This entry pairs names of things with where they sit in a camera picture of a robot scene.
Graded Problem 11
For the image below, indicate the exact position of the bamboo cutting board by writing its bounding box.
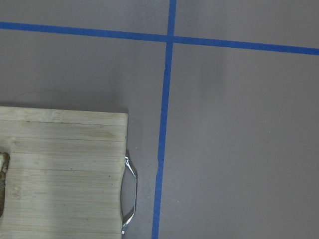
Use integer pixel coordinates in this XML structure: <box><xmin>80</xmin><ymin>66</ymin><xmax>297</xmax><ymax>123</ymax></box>
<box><xmin>0</xmin><ymin>107</ymin><xmax>134</xmax><ymax>239</ymax></box>

